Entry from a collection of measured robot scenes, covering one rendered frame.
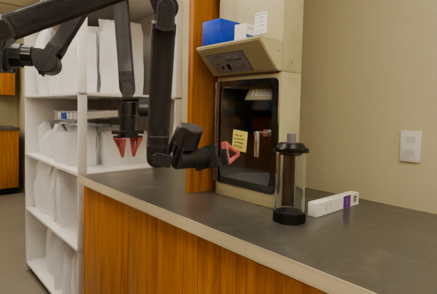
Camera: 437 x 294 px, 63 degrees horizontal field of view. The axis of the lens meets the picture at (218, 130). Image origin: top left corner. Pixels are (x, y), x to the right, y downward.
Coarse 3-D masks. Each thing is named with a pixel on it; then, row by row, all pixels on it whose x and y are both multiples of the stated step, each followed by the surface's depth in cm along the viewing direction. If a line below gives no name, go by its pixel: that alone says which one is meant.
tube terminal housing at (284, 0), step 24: (240, 0) 132; (264, 0) 124; (288, 0) 119; (288, 24) 119; (288, 48) 120; (264, 72) 124; (288, 72) 121; (288, 96) 122; (288, 120) 122; (216, 192) 144; (240, 192) 134
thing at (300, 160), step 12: (276, 156) 108; (288, 156) 104; (300, 156) 104; (276, 168) 107; (288, 168) 104; (300, 168) 105; (276, 180) 107; (288, 180) 104; (300, 180) 105; (276, 192) 107; (288, 192) 105; (300, 192) 105; (276, 204) 107; (288, 204) 105; (300, 204) 106
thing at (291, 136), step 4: (288, 136) 107; (292, 136) 107; (288, 140) 107; (292, 140) 107; (280, 144) 107; (284, 144) 105; (288, 144) 105; (292, 144) 105; (296, 144) 105; (300, 144) 105; (288, 148) 104; (292, 148) 104; (296, 148) 104; (300, 148) 104; (304, 148) 105
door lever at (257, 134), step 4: (256, 132) 119; (260, 132) 120; (264, 132) 121; (256, 136) 119; (264, 136) 123; (256, 140) 119; (256, 144) 119; (256, 148) 119; (256, 152) 119; (256, 156) 119
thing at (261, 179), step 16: (240, 80) 131; (256, 80) 125; (272, 80) 120; (224, 96) 138; (240, 96) 131; (256, 96) 125; (272, 96) 120; (224, 112) 138; (240, 112) 132; (256, 112) 126; (272, 112) 120; (224, 128) 138; (240, 128) 132; (256, 128) 126; (272, 128) 120; (272, 144) 120; (240, 160) 132; (256, 160) 126; (272, 160) 120; (224, 176) 139; (240, 176) 132; (256, 176) 126; (272, 176) 121; (272, 192) 121
